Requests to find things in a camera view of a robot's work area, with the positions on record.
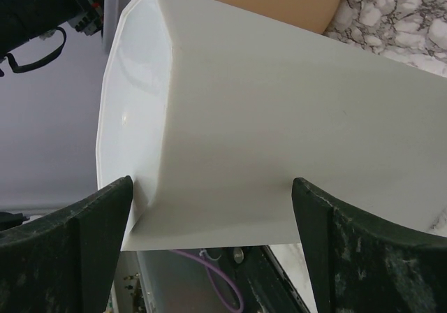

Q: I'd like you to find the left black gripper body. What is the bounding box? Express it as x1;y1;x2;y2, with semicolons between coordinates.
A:
1;0;104;74

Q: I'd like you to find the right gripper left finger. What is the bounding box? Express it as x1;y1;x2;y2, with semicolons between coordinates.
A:
1;176;133;312

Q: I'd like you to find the white octagonal bin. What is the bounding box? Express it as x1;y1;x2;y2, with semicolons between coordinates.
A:
96;0;446;251

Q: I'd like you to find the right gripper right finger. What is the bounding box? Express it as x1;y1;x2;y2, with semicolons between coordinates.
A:
291;178;446;312

